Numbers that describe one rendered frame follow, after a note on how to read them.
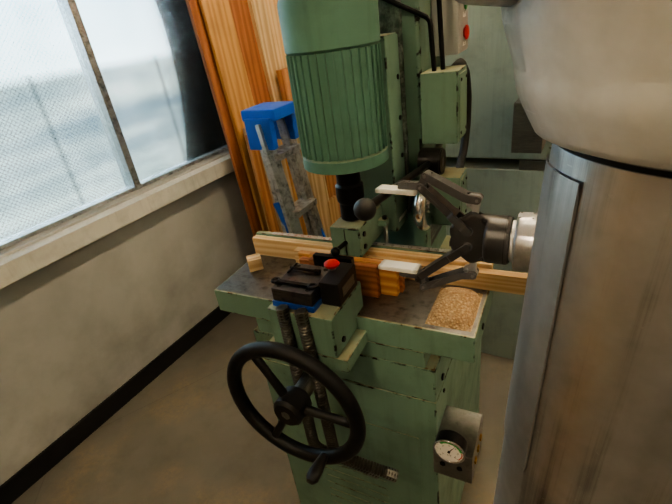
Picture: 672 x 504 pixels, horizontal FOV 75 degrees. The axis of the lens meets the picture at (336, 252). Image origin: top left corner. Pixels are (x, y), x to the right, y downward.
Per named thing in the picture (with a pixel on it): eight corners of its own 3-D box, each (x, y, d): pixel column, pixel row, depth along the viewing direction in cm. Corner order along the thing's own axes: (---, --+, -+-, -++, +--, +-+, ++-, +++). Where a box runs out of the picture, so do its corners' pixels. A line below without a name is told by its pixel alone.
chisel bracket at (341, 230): (334, 261, 98) (328, 226, 94) (358, 233, 109) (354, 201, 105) (364, 264, 95) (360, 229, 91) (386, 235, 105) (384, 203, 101)
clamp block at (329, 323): (273, 344, 88) (264, 307, 83) (306, 305, 98) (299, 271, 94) (339, 359, 81) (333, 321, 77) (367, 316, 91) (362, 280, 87)
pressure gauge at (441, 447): (433, 464, 89) (432, 436, 85) (437, 448, 91) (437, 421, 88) (464, 474, 86) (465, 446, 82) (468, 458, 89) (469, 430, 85)
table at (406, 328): (192, 334, 99) (184, 313, 96) (266, 266, 122) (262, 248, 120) (465, 402, 72) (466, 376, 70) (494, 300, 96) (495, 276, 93)
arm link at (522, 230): (559, 205, 65) (516, 203, 68) (557, 225, 58) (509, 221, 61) (552, 261, 69) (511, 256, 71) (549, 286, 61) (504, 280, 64)
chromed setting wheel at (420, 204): (412, 239, 100) (409, 188, 94) (427, 217, 110) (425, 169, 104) (425, 240, 99) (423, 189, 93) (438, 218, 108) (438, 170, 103)
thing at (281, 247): (255, 254, 117) (251, 237, 114) (260, 250, 118) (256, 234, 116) (491, 285, 90) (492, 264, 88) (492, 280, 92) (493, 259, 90)
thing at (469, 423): (433, 473, 94) (432, 448, 90) (446, 428, 104) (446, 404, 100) (473, 486, 91) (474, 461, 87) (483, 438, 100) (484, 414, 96)
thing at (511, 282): (296, 264, 109) (293, 250, 107) (300, 260, 111) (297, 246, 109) (539, 297, 85) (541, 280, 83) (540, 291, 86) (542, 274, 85)
